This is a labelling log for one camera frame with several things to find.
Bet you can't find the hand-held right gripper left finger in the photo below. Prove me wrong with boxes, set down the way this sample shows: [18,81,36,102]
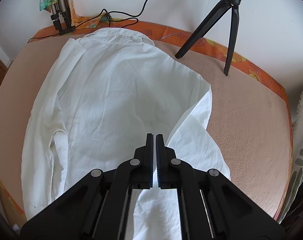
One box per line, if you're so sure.
[20,133,154,240]

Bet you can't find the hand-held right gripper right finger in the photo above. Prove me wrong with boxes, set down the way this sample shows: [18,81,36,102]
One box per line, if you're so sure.
[155,134,284,240]

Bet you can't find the white long-sleeved shirt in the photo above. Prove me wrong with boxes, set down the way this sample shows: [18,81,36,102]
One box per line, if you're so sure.
[21,27,231,240]

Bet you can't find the beige blanket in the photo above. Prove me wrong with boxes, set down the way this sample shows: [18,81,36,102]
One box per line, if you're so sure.
[0,31,293,220]

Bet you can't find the green striped pillow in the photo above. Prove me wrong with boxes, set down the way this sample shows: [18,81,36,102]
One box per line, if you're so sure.
[283,84,303,223]

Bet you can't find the black mini tripod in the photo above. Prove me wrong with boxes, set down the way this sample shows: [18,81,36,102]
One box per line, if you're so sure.
[175,0,253,77]

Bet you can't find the silver tripod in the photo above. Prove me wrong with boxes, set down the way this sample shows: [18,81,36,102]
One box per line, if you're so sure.
[50,0,75,35]

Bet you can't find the black cable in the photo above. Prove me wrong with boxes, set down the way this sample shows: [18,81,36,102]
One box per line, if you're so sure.
[28,0,189,43]

